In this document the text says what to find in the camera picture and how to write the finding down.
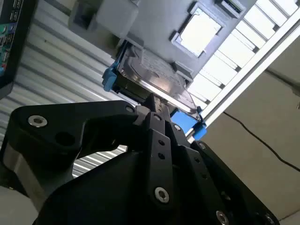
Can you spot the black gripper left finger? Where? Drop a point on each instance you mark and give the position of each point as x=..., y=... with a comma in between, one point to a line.
x=98, y=110

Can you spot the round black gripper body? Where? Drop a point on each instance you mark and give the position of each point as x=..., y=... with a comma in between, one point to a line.
x=105, y=192

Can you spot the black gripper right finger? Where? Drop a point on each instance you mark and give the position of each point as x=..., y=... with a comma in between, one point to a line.
x=199, y=168

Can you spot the hard disk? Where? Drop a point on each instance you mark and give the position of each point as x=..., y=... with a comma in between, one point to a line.
x=154, y=72

